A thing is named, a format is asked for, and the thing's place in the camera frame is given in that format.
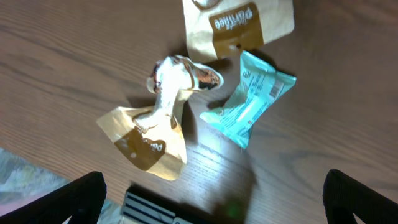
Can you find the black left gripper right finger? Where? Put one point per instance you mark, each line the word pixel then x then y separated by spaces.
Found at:
pixel 346 199

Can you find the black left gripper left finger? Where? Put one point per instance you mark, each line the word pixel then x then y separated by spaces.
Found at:
pixel 79 201

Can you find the teal snack packet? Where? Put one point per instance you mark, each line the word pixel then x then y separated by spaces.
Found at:
pixel 260 86

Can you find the lower beige mushroom pouch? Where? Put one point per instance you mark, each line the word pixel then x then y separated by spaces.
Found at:
pixel 151 137

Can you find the beige mushroom pouch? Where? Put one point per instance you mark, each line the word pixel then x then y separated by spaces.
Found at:
pixel 151 137
pixel 223 28

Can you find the upper beige mushroom pouch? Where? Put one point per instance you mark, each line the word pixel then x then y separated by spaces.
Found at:
pixel 223 28

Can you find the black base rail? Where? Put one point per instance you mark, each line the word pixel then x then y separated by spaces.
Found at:
pixel 145 206

